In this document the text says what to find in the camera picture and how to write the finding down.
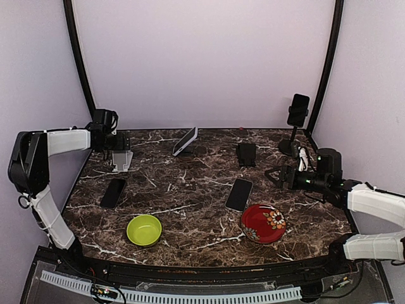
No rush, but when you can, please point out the white folding phone stand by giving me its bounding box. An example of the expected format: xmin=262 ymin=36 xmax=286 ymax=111
xmin=112 ymin=150 xmax=134 ymax=172

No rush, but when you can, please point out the black right frame post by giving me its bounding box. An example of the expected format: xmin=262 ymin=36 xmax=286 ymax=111
xmin=306 ymin=0 xmax=344 ymax=135

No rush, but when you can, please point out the black pole phone stand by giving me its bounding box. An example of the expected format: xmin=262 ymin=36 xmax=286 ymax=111
xmin=278 ymin=126 xmax=298 ymax=156

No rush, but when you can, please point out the phone in clear case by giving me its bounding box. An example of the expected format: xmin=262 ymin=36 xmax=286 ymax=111
xmin=225 ymin=179 xmax=253 ymax=212

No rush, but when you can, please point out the black left frame post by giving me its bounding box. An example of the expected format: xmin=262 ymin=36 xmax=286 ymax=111
xmin=63 ymin=0 xmax=100 ymax=129

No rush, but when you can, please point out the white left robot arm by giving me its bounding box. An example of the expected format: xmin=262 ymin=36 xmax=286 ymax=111
xmin=8 ymin=123 xmax=133 ymax=250

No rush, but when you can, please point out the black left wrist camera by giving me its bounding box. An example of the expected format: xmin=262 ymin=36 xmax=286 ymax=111
xmin=92 ymin=109 xmax=118 ymax=132

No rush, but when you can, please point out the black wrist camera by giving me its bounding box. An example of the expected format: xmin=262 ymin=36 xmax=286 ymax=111
xmin=316 ymin=148 xmax=342 ymax=178
xmin=92 ymin=109 xmax=118 ymax=132

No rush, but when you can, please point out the black folding phone stand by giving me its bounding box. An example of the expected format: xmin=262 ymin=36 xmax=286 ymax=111
xmin=236 ymin=143 xmax=256 ymax=167

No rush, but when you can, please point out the black front rail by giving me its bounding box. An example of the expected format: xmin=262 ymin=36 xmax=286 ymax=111
xmin=34 ymin=246 xmax=361 ymax=286

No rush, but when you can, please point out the black phone on pole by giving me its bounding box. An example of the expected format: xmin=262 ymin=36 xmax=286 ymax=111
xmin=287 ymin=94 xmax=310 ymax=127

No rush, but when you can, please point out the purple phone dark screen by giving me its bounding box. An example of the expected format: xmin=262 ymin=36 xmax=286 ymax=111
xmin=100 ymin=179 xmax=127 ymax=209

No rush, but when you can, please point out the lavender phone on stand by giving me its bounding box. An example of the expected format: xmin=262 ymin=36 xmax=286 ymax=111
xmin=172 ymin=127 xmax=198 ymax=157

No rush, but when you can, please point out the black frame post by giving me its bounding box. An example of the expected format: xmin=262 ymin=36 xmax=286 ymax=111
xmin=306 ymin=0 xmax=344 ymax=135
xmin=63 ymin=0 xmax=100 ymax=129

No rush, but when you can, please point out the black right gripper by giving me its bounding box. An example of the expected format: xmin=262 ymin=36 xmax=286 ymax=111
xmin=265 ymin=165 xmax=330 ymax=194

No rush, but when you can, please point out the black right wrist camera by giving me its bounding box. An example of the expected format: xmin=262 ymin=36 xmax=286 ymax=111
xmin=316 ymin=148 xmax=342 ymax=178

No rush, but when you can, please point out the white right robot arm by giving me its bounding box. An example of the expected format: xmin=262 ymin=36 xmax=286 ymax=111
xmin=265 ymin=166 xmax=404 ymax=275

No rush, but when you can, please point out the red floral plate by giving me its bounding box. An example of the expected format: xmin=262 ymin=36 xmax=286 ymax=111
xmin=240 ymin=204 xmax=287 ymax=244

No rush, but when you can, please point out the white slotted cable duct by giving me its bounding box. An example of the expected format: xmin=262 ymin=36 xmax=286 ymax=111
xmin=40 ymin=270 xmax=302 ymax=303

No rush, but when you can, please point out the lime green bowl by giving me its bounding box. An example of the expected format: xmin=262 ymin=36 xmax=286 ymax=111
xmin=126 ymin=214 xmax=163 ymax=246

